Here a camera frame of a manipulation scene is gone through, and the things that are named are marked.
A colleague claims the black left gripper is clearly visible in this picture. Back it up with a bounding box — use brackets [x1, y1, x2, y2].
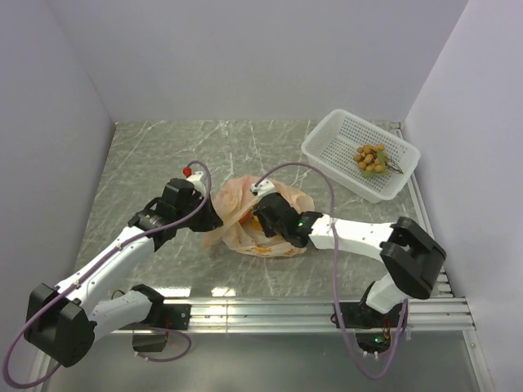
[176, 192, 223, 232]

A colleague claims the right controller board with led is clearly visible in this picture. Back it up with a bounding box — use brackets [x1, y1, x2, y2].
[355, 332, 391, 355]

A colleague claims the peach plastic bag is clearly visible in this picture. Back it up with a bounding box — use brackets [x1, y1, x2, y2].
[202, 176, 306, 258]

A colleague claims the aluminium table edge rail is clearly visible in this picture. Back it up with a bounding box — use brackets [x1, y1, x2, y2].
[43, 297, 477, 335]

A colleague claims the bunch of brown longans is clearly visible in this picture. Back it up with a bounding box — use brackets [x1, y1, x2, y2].
[353, 144, 404, 178]

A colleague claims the black left controller box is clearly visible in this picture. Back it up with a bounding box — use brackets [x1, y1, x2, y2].
[132, 330, 168, 354]

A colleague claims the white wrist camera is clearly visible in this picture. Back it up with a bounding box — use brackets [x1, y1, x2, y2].
[250, 180, 277, 198]
[182, 167, 208, 195]

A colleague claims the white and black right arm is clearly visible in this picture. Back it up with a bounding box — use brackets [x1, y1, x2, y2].
[253, 193, 446, 329]

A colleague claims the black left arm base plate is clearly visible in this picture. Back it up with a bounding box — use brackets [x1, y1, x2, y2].
[117, 304, 191, 331]

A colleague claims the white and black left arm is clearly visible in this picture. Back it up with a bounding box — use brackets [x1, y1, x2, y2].
[23, 171, 222, 368]

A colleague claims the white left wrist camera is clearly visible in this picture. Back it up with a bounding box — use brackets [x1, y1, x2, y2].
[182, 167, 208, 195]

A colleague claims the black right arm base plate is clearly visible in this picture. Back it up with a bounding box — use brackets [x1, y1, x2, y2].
[339, 302, 403, 329]

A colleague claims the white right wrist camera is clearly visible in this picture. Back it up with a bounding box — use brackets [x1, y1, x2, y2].
[250, 180, 277, 198]

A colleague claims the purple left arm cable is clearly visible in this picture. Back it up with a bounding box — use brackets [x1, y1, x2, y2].
[3, 160, 212, 388]

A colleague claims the white perforated plastic basket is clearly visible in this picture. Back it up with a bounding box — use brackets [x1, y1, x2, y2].
[302, 109, 420, 203]

